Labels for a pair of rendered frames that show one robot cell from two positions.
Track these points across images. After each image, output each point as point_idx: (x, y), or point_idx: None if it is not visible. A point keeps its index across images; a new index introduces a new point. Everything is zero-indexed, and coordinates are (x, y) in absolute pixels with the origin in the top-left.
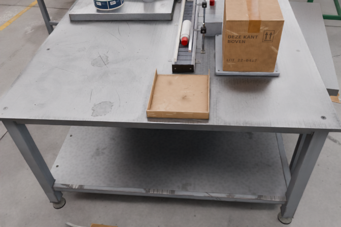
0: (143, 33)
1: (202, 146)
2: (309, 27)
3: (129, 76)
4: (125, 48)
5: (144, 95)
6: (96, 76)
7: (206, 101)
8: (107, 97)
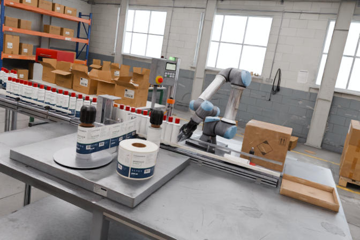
0: (205, 180)
1: None
2: (231, 141)
3: (280, 204)
4: (230, 194)
5: (309, 205)
6: (279, 220)
7: (314, 188)
8: (315, 222)
